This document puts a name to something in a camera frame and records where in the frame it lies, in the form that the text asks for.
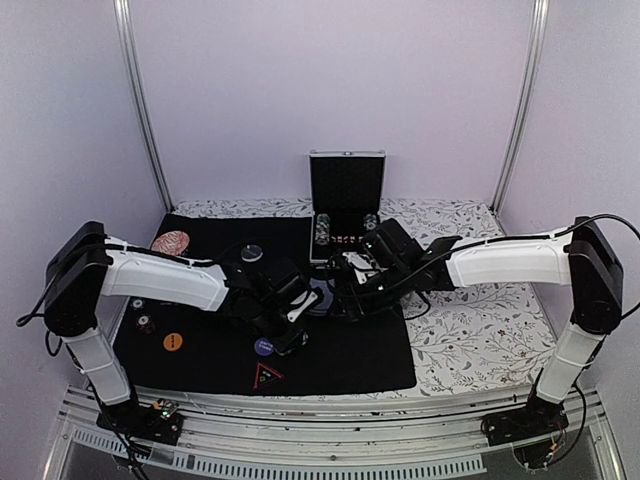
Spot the clear round dealer button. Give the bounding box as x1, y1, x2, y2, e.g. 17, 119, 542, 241
240, 244, 263, 263

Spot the orange big blind button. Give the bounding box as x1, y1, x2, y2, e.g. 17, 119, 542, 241
162, 332, 184, 352

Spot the right aluminium corner post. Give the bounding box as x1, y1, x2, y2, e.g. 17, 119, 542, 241
490, 0, 550, 216

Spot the black poker mat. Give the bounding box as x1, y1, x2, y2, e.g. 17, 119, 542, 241
114, 215, 417, 396

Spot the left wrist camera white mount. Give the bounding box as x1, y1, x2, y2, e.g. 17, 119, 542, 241
286, 290, 320, 323

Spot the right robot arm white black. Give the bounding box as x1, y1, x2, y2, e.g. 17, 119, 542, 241
328, 216, 629, 437

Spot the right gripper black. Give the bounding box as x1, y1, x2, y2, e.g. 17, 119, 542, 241
327, 261, 413, 322

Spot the left aluminium corner post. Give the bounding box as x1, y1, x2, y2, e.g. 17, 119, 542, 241
113, 0, 174, 213

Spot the left chip stack in case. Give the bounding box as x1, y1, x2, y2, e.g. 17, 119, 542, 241
314, 213, 331, 247

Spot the red brown poker chip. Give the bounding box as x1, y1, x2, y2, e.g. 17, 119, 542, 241
136, 315, 155, 335

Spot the purple small blind button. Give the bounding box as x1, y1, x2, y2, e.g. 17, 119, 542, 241
254, 337, 275, 357

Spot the red dice row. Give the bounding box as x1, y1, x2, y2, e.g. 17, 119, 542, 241
330, 235, 362, 245

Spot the aluminium poker chip case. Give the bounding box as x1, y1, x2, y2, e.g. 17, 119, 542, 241
309, 150, 386, 266

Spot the triangular red black marker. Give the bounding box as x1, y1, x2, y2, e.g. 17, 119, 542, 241
253, 362, 284, 390

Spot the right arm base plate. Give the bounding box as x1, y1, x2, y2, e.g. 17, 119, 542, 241
480, 399, 569, 446

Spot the right chip stack in case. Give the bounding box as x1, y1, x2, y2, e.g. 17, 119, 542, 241
363, 214, 378, 231

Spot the aluminium corner post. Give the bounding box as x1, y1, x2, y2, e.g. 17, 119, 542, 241
113, 0, 174, 213
490, 0, 550, 216

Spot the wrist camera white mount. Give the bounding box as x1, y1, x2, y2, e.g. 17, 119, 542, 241
342, 252, 378, 285
286, 290, 320, 323

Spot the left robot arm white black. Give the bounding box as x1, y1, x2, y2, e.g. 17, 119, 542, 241
16, 221, 323, 434

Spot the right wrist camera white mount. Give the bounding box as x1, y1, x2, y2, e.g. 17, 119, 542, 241
342, 252, 378, 285

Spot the patterned ceramic bowl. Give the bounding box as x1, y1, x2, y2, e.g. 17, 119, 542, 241
151, 230, 191, 257

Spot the dark green poker chip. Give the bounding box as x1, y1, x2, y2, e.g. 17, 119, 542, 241
130, 298, 145, 310

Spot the aluminium front rail frame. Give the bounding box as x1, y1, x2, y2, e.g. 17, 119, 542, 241
42, 384, 626, 480

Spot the chip stack in case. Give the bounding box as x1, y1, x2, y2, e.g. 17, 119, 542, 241
314, 213, 331, 247
363, 214, 378, 231

